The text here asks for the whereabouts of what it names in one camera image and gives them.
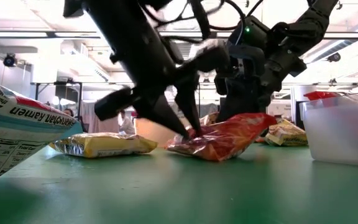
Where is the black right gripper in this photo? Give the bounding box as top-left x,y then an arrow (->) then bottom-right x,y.
214,46 -> 308,123

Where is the Maruchan beef ramen pack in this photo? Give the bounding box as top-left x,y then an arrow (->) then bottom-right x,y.
0,58 -> 84,186

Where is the orange translucent plastic bin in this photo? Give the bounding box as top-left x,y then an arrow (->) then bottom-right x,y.
134,117 -> 183,147

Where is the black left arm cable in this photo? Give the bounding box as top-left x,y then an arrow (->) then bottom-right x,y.
141,0 -> 245,32

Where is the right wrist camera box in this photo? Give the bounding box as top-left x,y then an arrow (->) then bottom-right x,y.
228,45 -> 265,68

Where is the beige hanging cloth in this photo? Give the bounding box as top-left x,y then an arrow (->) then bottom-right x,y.
80,101 -> 121,134

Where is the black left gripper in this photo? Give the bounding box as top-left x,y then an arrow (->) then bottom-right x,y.
94,39 -> 231,140

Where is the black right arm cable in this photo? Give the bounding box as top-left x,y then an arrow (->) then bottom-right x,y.
244,0 -> 265,19

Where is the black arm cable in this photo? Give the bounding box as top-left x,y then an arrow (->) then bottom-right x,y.
141,0 -> 245,32
244,0 -> 265,19

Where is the black metal frame stand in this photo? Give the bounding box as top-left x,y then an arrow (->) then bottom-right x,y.
31,81 -> 83,125

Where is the black ceiling-hung camera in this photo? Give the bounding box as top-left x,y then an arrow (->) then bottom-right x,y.
326,52 -> 342,63
2,52 -> 17,68

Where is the clear plastic bin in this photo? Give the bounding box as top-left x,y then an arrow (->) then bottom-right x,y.
299,90 -> 358,169

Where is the yellow Maruchan ramen pack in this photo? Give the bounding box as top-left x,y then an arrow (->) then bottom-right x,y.
199,111 -> 221,126
53,132 -> 158,159
264,119 -> 309,147

